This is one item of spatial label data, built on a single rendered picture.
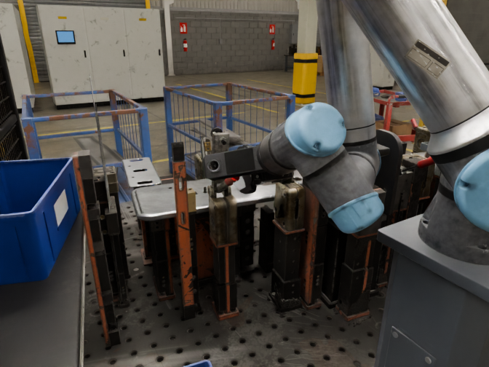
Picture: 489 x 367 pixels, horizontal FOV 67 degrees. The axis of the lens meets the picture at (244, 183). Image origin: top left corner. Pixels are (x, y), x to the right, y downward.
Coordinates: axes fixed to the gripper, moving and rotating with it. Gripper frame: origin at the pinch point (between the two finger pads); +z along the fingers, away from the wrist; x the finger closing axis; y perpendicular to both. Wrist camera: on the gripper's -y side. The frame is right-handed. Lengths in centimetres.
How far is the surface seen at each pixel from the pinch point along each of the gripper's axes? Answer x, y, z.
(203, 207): -3.8, -3.3, 19.4
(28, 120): 80, -68, 178
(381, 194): -9.1, 35.0, -3.7
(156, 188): 5.0, -12.7, 34.9
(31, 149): 64, -70, 187
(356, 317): -41, 33, 15
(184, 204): -3.1, -9.5, 12.0
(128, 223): 0, -20, 85
